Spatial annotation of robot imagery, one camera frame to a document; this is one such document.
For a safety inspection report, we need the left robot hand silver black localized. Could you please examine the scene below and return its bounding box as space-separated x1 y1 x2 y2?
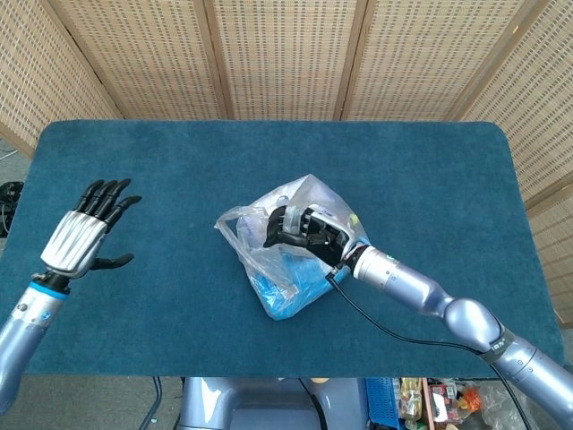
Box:
39 178 142 280

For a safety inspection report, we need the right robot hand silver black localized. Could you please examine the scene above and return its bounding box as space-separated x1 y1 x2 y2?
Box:
262 203 359 268

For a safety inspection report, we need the clear plastic shopping bag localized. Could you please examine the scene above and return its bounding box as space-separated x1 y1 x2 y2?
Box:
214 173 372 322

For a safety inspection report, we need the crumpled clear plastic bag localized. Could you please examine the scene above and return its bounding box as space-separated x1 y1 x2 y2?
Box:
479 384 520 430

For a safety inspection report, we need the blue plastic package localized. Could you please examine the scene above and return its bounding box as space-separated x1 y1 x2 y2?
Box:
248 250 346 322

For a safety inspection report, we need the black device on floor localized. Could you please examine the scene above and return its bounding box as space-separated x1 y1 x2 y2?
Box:
0 181 24 203

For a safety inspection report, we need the blue carpet table mat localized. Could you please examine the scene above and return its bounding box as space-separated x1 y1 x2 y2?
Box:
0 119 566 382

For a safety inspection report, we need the blue plastic crate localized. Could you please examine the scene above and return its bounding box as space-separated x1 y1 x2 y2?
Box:
364 377 402 426

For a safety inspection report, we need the blue-grey robot torso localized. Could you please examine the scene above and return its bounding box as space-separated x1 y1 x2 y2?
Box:
178 377 371 430

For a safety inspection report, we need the wooden box with snacks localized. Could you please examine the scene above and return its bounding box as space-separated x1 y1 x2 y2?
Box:
398 377 465 425

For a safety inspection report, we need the dark floor cable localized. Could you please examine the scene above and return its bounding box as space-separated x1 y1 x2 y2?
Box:
141 375 165 430

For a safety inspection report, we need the black strap on arm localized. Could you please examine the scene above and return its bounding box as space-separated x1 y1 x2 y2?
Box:
481 328 517 366

